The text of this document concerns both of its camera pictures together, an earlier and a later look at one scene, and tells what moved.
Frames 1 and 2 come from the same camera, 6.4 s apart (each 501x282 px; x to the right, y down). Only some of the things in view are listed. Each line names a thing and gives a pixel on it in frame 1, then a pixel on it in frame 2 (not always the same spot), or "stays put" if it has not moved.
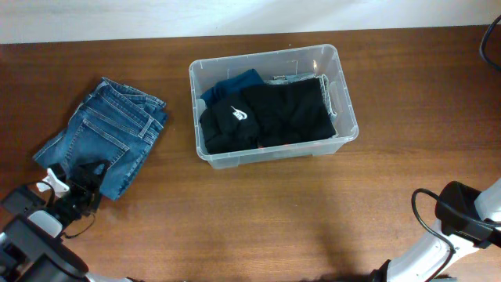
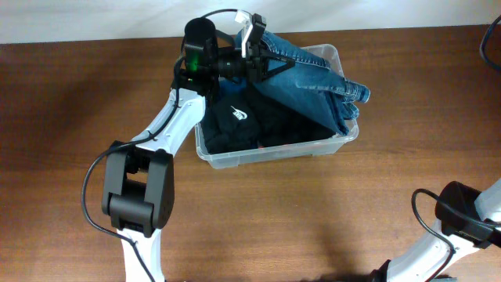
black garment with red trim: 289,113 stays put
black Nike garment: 230,124 stays put
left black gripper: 91,196 → 254,63
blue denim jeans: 113,124 → 313,84
